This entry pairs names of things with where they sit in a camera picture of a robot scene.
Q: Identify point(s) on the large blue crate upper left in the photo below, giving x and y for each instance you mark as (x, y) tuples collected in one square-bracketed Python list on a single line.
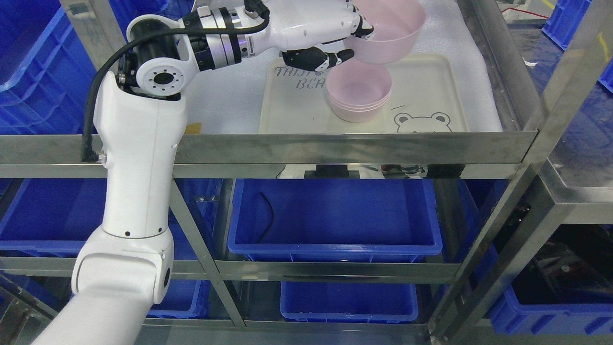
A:
[(45, 70)]

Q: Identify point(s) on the cream bear tray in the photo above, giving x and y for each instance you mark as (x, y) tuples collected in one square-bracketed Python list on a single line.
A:
[(424, 99)]

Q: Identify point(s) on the blue bin left shelf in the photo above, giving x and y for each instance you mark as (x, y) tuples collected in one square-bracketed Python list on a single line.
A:
[(54, 217)]

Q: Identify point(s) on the blue bin bottom left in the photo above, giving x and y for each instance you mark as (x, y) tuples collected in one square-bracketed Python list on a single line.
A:
[(185, 299)]

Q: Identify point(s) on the pink plastic bowl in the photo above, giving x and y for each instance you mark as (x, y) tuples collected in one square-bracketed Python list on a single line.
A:
[(397, 26)]

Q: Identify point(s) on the blue bin shelf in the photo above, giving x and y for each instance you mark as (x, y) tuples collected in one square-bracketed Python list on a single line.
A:
[(54, 217), (349, 302), (335, 220)]

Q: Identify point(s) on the stack of pink bowls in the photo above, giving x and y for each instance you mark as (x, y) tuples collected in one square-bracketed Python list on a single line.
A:
[(357, 91)]

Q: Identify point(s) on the blue bin middle shelf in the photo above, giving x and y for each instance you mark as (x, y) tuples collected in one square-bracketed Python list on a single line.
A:
[(335, 220)]

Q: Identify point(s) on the blue bin bottom shelf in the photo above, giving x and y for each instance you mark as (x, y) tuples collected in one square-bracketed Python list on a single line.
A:
[(349, 302)]

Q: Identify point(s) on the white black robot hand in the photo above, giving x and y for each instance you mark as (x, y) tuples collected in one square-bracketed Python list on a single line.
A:
[(300, 28)]

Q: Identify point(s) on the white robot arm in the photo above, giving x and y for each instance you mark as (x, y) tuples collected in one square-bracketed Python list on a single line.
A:
[(124, 267)]

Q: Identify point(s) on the blue bin right lower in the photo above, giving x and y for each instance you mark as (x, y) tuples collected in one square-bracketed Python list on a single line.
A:
[(528, 310)]

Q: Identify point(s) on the steel shelf rack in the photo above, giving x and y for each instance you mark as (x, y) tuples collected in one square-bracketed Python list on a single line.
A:
[(533, 124)]

